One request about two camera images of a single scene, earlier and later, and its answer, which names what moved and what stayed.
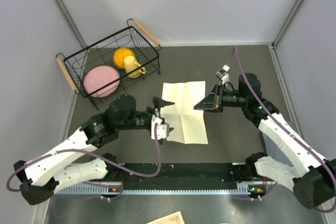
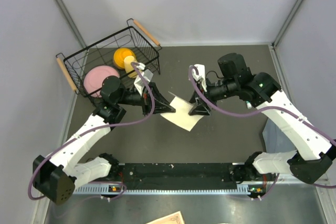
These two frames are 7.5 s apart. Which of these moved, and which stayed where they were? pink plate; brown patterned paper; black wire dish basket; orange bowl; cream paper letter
Moved: cream paper letter
Stayed: orange bowl; pink plate; black wire dish basket; brown patterned paper
